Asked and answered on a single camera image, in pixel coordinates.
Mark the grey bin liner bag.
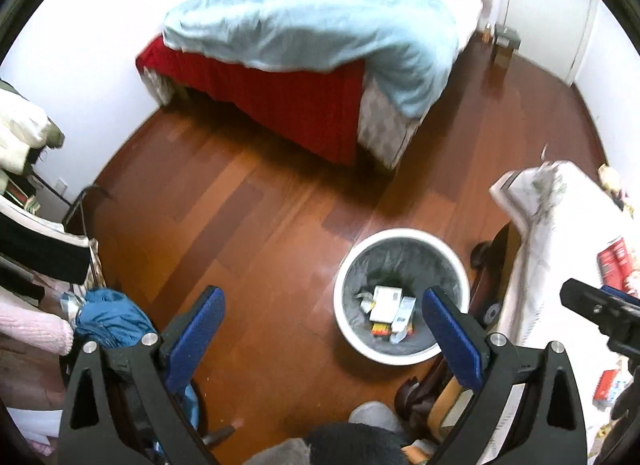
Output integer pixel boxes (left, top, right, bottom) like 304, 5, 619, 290
341, 236, 463, 352

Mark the white padded jacket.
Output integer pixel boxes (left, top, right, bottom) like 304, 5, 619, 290
0, 89, 66, 176

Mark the black metal rack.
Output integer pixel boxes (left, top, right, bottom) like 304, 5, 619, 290
30, 172, 117, 241

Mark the red and white packet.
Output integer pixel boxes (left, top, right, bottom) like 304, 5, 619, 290
592, 369, 627, 409

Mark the red bed sheet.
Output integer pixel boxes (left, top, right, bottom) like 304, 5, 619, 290
136, 35, 366, 166

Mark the black and white cloth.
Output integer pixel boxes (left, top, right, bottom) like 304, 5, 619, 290
0, 222, 92, 285

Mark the grey slipper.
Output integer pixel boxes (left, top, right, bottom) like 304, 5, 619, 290
348, 401, 404, 434

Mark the white door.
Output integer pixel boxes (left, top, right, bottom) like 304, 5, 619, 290
504, 0, 599, 86

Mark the white flat box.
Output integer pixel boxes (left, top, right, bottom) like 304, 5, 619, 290
369, 286, 404, 324

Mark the table with printed tablecloth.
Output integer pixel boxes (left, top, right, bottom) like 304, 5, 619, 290
490, 160, 640, 465

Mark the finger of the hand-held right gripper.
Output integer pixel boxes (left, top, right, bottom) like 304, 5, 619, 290
559, 278, 640, 342
601, 285, 640, 307

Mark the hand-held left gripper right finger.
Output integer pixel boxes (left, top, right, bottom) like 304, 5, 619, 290
421, 286, 588, 465

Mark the person's dark trouser leg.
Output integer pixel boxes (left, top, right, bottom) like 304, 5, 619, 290
305, 422, 412, 465

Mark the pink fluffy cloth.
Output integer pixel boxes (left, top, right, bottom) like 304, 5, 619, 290
0, 302, 76, 357

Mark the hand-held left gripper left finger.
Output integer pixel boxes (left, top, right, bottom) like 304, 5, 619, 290
57, 286, 227, 465

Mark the blue cloth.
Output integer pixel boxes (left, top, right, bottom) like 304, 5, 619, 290
74, 287, 162, 352

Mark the white narrow carton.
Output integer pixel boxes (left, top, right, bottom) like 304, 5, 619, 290
391, 296, 417, 334

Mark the small grey box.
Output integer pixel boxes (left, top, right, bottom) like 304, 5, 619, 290
494, 25, 521, 64

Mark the white round trash bin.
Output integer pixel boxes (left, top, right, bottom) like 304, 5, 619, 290
333, 228, 471, 365

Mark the light blue blanket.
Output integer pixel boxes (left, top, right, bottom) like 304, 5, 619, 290
162, 0, 483, 118

